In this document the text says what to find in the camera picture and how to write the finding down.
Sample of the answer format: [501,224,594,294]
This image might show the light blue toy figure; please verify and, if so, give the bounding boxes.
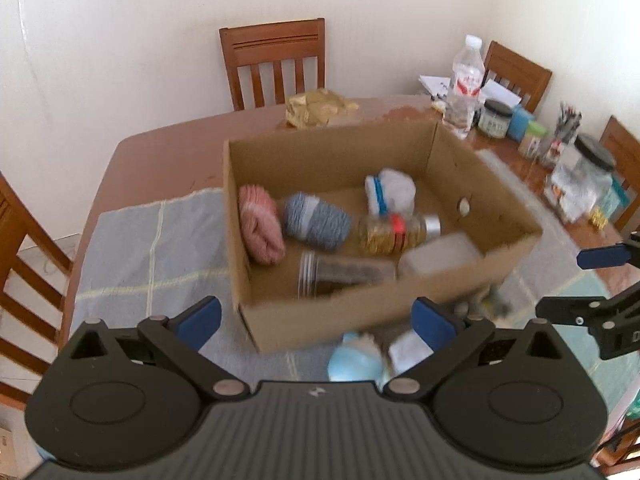
[326,332,390,390]

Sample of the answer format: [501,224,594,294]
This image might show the clear jar black clips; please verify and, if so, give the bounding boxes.
[297,252,396,298]

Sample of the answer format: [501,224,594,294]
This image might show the grey elephant toy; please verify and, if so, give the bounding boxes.
[452,284,513,321]

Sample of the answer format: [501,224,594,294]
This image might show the checked grey green tablecloth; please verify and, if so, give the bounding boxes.
[72,150,612,385]

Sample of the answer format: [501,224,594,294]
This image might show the white flat plastic box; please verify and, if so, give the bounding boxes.
[397,232,483,278]

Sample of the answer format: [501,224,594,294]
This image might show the large black lid jar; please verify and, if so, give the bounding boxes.
[542,133,616,224]

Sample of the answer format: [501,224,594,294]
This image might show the jar of gold clips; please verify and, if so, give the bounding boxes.
[358,214,442,256]

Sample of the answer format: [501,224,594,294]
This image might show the pink rolled sock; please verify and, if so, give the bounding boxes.
[238,184,286,266]

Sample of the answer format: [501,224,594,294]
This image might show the cup of pens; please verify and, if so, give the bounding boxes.
[537,102,582,168]

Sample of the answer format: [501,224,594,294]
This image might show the green lid small bottle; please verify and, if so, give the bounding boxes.
[518,120,548,159]

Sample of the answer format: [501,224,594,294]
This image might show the brown cardboard box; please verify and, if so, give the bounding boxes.
[224,120,541,353]

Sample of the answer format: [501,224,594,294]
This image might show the white blue rolled sock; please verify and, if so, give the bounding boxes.
[364,168,416,217]

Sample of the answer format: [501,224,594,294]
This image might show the blue container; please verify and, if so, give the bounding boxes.
[506,104,535,142]

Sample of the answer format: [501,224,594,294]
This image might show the wooden chair at left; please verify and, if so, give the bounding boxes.
[1,179,73,411]

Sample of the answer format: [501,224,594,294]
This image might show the blue grey rolled sock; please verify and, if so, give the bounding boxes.
[283,192,352,252]

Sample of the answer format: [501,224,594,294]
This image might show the dark lid glass jar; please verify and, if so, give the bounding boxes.
[477,99,513,139]

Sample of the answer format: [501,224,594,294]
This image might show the wooden dining table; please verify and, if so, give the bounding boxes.
[58,96,639,349]

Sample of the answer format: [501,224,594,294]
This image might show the wooden corner chair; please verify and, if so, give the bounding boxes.
[483,40,552,113]

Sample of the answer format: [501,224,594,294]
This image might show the clear plastic water bottle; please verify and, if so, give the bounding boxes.
[442,35,485,139]

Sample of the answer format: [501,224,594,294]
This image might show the stack of white papers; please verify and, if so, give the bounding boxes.
[418,74,523,110]

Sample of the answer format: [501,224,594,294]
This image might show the gold paper bag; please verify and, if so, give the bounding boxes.
[285,89,359,129]

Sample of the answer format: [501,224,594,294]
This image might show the wooden chair at far side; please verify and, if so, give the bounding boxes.
[219,18,326,112]

